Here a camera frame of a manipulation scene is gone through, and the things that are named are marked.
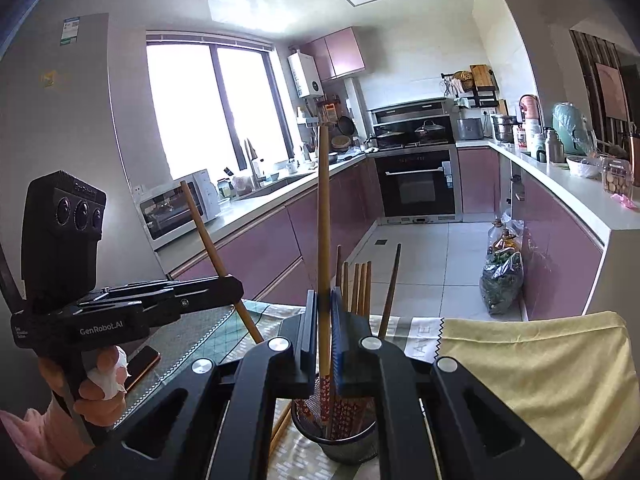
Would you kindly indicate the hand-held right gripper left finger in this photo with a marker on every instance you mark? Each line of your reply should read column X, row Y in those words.
column 305, row 350

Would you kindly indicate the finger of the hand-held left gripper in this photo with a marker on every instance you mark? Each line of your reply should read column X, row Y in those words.
column 200, row 285
column 190, row 304

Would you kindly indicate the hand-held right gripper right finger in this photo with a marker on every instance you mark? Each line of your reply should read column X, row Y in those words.
column 339, row 350

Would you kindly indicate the wooden chopstick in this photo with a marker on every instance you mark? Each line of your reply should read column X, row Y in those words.
column 200, row 225
column 323, row 210
column 280, row 430

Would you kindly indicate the bunch of wooden chopsticks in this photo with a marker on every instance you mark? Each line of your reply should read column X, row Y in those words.
column 361, row 290

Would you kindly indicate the black mesh pen holder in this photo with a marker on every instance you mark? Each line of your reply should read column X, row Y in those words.
column 345, row 452

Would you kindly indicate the person's left forearm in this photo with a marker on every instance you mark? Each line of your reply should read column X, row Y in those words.
column 30, row 445

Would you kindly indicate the person's left hand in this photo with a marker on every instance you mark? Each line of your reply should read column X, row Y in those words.
column 100, row 390

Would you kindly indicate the patterned tablecloth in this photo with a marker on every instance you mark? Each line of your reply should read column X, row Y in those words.
column 210, row 335

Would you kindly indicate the black smartphone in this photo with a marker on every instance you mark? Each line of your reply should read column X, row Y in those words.
column 142, row 366

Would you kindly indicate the white microwave oven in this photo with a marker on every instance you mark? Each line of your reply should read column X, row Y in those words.
column 170, row 210

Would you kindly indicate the pink base cabinets with sink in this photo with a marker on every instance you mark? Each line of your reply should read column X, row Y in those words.
column 270, row 235

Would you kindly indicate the grey refrigerator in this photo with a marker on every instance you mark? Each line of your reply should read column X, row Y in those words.
column 65, row 135

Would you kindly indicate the kitchen sink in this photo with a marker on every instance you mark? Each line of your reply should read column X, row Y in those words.
column 275, row 185

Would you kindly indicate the steel kitchen faucet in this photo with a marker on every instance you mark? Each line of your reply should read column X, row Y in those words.
column 251, row 160

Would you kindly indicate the yellow sticker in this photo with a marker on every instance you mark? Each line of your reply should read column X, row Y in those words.
column 53, row 78

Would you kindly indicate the bag of green vegetables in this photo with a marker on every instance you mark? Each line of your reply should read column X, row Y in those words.
column 502, row 285

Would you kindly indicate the kitchen window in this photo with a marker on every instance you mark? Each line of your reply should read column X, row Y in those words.
column 200, row 105

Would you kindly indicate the black built-in oven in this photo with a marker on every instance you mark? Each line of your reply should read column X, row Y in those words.
column 415, row 185

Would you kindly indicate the woven basket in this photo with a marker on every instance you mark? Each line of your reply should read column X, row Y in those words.
column 342, row 143

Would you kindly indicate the yellow cloth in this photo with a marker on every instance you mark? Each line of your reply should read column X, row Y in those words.
column 540, row 375

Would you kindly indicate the blue white label sticker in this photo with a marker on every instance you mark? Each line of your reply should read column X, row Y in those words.
column 70, row 31

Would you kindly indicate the black frying pan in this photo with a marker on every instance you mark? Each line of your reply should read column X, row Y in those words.
column 346, row 126

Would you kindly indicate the black pot with lid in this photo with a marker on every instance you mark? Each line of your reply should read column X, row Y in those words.
column 390, row 138
column 431, row 131

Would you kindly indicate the white water heater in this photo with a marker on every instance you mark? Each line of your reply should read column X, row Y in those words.
column 305, row 75

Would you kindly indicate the pink peninsula base cabinets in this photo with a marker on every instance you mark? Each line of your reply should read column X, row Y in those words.
column 555, row 250

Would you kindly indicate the steel integrated stove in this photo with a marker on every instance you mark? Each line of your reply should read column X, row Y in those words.
column 410, row 110

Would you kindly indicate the silver rice cooker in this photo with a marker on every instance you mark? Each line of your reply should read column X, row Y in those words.
column 470, row 129

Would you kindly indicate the steel steamer pot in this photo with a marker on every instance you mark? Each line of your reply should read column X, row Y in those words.
column 504, row 129

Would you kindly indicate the steel thermos bottle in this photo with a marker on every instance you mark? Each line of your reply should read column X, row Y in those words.
column 553, row 146

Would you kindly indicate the white bowl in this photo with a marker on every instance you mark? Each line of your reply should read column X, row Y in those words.
column 582, row 168

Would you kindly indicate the pink kettle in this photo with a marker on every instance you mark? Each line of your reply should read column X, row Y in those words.
column 529, row 107

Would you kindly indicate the wooden cutting board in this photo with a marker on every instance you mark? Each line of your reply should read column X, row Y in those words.
column 482, row 76

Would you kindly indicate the pink plastic bag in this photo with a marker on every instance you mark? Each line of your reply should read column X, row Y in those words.
column 625, row 201

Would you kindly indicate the green air fryer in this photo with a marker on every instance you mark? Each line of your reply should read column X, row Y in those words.
column 572, row 127

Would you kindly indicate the clear plastic food box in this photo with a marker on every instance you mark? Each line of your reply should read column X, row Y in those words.
column 617, row 177

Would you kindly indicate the copper tumbler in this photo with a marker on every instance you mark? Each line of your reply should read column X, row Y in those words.
column 635, row 160

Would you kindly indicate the wooden slat partition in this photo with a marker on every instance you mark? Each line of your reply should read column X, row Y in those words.
column 587, row 70

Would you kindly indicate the pink wall cabinet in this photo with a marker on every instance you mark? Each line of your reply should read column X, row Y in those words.
column 340, row 55

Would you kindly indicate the black wall rack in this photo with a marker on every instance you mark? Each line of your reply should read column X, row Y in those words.
column 482, row 97

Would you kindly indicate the pink wall picture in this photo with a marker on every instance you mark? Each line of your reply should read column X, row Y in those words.
column 612, row 91

